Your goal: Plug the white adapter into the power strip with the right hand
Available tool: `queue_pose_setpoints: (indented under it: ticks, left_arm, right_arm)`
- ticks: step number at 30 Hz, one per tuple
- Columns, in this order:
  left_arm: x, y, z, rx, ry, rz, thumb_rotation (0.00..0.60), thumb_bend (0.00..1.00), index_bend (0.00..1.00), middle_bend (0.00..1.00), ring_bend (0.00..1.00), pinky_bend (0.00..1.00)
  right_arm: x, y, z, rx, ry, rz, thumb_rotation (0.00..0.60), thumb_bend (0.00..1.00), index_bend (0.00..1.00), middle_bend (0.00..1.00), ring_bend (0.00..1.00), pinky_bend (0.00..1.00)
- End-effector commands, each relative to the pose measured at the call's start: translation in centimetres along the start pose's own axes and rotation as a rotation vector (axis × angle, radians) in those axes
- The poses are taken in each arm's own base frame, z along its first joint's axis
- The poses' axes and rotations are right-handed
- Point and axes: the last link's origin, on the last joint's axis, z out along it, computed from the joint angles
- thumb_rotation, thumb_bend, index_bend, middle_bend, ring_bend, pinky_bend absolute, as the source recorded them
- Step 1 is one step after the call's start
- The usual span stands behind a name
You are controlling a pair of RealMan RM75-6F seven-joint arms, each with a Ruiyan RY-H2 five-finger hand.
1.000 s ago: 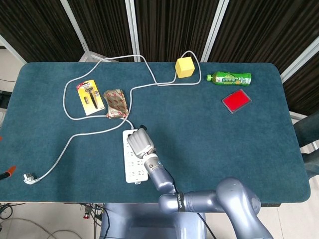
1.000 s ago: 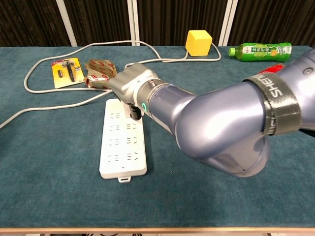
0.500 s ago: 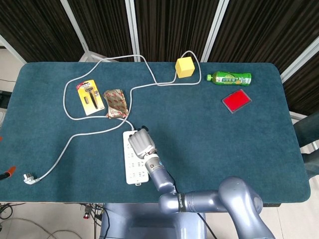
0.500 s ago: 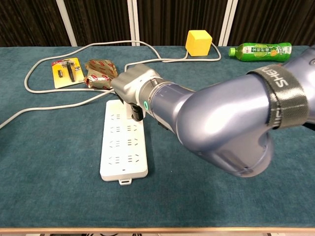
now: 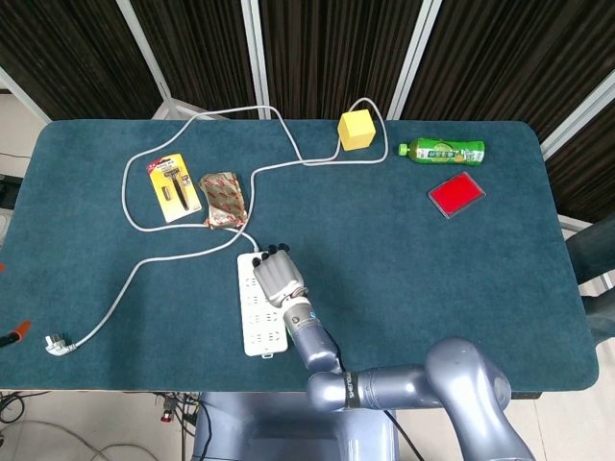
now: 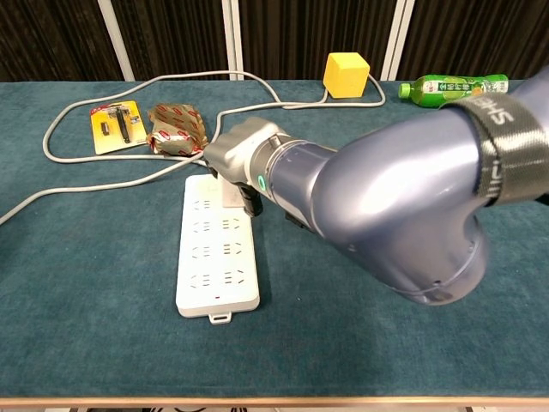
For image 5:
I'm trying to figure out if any grey-blue robot torso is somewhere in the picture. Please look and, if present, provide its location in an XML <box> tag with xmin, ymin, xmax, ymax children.
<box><xmin>191</xmin><ymin>392</ymin><xmax>400</xmax><ymax>461</ymax></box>

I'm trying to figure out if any gold red foil packet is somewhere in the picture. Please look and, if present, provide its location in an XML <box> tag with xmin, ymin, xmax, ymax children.
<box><xmin>198</xmin><ymin>171</ymin><xmax>249</xmax><ymax>231</ymax></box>

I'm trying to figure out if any green drink bottle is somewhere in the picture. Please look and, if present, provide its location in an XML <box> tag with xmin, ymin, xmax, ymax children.
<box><xmin>398</xmin><ymin>136</ymin><xmax>487</xmax><ymax>168</ymax></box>

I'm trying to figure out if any yellow foam cube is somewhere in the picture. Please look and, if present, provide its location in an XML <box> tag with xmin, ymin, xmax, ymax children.
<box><xmin>337</xmin><ymin>109</ymin><xmax>377</xmax><ymax>153</ymax></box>

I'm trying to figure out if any red ink pad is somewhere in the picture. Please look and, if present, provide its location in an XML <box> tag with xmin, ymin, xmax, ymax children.
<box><xmin>427</xmin><ymin>171</ymin><xmax>487</xmax><ymax>221</ymax></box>

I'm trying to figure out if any white power strip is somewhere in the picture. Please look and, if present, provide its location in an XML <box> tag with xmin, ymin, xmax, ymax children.
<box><xmin>236</xmin><ymin>249</ymin><xmax>289</xmax><ymax>359</ymax></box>

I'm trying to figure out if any blue felt table mat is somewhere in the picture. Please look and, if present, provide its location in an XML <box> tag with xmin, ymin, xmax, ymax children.
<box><xmin>0</xmin><ymin>118</ymin><xmax>601</xmax><ymax>393</ymax></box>

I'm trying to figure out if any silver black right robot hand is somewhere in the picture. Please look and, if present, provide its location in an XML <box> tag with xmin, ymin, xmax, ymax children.
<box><xmin>252</xmin><ymin>243</ymin><xmax>307</xmax><ymax>308</ymax></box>

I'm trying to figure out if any razor in yellow blister pack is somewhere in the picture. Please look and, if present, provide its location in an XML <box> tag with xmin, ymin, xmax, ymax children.
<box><xmin>145</xmin><ymin>153</ymin><xmax>204</xmax><ymax>224</ymax></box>

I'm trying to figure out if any white power cord with plug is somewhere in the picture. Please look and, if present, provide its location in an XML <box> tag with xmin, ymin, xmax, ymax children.
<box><xmin>44</xmin><ymin>97</ymin><xmax>389</xmax><ymax>357</ymax></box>

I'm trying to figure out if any black floor device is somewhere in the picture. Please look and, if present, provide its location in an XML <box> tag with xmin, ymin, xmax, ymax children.
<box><xmin>0</xmin><ymin>175</ymin><xmax>23</xmax><ymax>210</ymax></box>

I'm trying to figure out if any dark grey chair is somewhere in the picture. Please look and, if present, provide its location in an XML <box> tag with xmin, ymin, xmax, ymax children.
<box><xmin>564</xmin><ymin>223</ymin><xmax>615</xmax><ymax>345</ymax></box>

